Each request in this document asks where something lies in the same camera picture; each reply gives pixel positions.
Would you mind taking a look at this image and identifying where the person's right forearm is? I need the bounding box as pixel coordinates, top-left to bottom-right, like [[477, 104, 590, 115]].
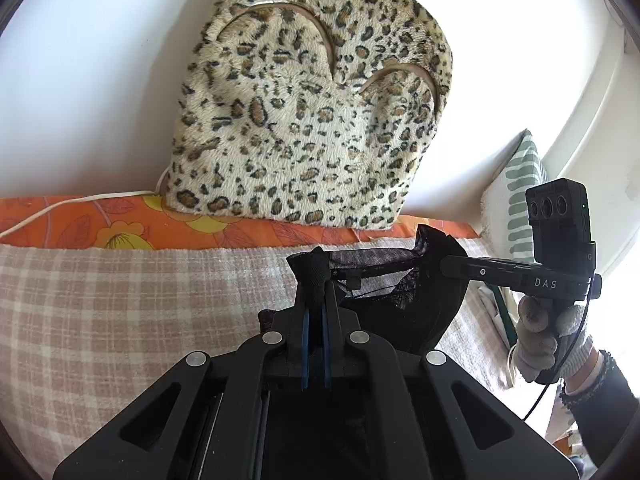
[[559, 346, 640, 473]]

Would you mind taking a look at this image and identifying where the white garment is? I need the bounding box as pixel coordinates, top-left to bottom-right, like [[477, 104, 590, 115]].
[[479, 285, 511, 333]]

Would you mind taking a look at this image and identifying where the leopard print plush cushion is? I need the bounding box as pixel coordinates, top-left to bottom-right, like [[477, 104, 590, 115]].
[[160, 0, 455, 232]]

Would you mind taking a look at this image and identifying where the person's right hand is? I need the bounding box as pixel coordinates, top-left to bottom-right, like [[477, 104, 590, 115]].
[[512, 294, 597, 385]]

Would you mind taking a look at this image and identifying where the pink plaid blanket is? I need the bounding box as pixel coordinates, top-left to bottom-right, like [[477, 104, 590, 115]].
[[0, 237, 563, 466]]

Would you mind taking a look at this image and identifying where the black sheer top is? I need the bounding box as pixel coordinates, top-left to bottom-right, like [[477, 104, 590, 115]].
[[257, 224, 472, 362]]

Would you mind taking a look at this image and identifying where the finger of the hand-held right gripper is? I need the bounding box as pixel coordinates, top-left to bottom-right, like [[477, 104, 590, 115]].
[[438, 254, 523, 288]]

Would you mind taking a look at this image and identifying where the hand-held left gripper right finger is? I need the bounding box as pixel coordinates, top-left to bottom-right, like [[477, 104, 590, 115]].
[[321, 282, 569, 480]]

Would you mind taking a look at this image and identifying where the orange floral bed sheet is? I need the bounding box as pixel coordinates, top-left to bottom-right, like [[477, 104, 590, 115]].
[[0, 196, 480, 252]]

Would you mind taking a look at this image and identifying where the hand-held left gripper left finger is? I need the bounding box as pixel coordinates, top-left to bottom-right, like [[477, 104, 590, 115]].
[[52, 280, 317, 480]]

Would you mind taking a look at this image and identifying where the white cushion cable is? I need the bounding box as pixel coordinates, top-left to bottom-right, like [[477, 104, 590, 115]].
[[0, 167, 170, 239]]

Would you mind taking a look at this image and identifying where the dark green garment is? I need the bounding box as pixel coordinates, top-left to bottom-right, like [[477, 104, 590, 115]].
[[492, 285, 517, 348]]

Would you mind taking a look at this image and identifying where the green striped white cushion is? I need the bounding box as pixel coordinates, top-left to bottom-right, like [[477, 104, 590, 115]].
[[480, 129, 547, 263]]

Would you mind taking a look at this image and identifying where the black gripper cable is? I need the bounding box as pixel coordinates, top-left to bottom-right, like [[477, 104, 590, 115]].
[[521, 274, 603, 421]]

